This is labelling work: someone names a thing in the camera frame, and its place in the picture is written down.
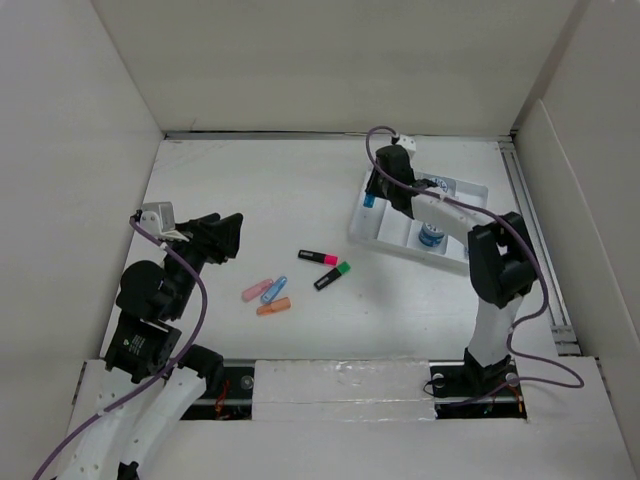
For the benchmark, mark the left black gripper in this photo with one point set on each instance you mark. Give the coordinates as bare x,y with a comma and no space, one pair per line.
217,237

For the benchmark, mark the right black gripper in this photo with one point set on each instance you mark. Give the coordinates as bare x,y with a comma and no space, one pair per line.
373,185

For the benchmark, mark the blue cap black highlighter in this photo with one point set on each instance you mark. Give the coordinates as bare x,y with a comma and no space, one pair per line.
368,201

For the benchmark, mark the blue slime jar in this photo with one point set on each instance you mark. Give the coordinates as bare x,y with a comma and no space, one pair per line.
448,186
430,236

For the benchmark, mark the orange translucent eraser case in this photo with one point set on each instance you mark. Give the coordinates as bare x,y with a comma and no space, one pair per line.
276,306

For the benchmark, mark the pink cap black highlighter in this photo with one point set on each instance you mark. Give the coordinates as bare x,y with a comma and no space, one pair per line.
317,257

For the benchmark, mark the green cap black highlighter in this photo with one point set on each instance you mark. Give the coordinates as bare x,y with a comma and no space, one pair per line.
332,275

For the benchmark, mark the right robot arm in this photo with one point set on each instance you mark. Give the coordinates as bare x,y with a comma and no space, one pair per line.
502,264

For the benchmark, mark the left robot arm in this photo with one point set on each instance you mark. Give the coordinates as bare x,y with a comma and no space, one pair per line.
150,382

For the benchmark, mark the pink translucent eraser case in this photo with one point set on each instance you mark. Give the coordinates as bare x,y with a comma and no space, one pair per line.
256,290

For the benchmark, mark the white divided organizer tray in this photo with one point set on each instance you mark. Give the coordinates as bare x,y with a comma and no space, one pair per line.
382,228

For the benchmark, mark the blue translucent eraser case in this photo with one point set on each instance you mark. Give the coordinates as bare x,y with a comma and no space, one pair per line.
274,290

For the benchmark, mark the white foam block front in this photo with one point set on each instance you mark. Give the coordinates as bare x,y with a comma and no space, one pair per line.
354,391

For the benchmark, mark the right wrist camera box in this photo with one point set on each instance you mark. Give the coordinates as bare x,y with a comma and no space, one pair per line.
405,141

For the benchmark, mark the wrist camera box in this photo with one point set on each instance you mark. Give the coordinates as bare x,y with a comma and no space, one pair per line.
405,141
156,218

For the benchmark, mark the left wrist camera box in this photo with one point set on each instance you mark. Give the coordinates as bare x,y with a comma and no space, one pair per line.
156,218

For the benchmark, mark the metal rail right edge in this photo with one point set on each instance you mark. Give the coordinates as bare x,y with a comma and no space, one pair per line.
561,328

